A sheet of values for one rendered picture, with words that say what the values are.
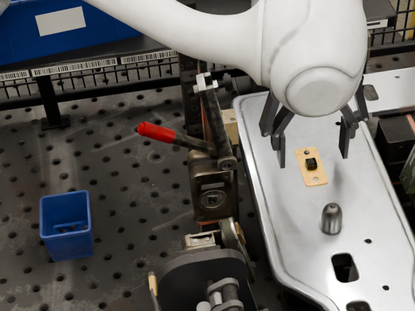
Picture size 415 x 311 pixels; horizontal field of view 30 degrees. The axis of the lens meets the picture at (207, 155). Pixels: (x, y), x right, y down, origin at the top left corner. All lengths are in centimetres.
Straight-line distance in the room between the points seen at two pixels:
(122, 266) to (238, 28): 76
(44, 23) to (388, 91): 63
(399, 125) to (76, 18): 61
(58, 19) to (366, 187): 63
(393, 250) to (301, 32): 44
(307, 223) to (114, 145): 68
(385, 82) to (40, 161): 78
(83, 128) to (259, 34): 100
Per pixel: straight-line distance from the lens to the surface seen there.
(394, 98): 141
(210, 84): 111
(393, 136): 137
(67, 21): 146
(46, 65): 148
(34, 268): 158
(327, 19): 87
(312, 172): 126
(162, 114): 182
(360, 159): 129
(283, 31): 86
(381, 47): 190
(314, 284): 113
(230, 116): 127
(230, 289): 91
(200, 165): 121
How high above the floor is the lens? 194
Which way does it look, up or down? 46 degrees down
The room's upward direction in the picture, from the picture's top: 5 degrees counter-clockwise
